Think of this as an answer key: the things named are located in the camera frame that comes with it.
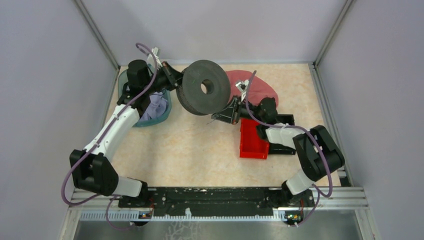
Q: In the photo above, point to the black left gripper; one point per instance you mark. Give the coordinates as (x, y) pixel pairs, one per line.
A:
(174, 77)

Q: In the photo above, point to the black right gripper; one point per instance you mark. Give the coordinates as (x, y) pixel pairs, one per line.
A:
(231, 113)

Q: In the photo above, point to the black cable spool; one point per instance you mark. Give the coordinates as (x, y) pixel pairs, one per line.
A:
(205, 88)

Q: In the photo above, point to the red plastic bin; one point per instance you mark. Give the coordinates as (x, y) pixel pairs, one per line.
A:
(251, 145)

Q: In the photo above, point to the black plastic bin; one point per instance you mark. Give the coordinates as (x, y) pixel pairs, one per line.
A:
(279, 149)

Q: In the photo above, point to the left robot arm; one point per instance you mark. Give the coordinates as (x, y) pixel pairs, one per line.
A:
(92, 168)

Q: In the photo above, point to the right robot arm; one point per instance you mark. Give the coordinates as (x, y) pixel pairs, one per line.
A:
(319, 156)

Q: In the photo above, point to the lavender cloth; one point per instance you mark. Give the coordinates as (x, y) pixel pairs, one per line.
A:
(156, 108)

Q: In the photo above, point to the pink cloth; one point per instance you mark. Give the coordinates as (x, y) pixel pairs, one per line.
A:
(259, 90)

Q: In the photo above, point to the teal plastic tray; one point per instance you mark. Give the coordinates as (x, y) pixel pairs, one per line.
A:
(159, 117)

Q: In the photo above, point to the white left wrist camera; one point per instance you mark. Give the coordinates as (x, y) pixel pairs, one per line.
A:
(153, 60)

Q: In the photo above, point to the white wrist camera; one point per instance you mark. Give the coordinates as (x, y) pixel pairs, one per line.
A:
(153, 60)
(243, 87)

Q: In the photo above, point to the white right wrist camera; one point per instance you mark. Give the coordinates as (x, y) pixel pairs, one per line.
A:
(243, 87)

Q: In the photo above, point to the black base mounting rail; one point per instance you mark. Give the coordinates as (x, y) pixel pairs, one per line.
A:
(217, 201)

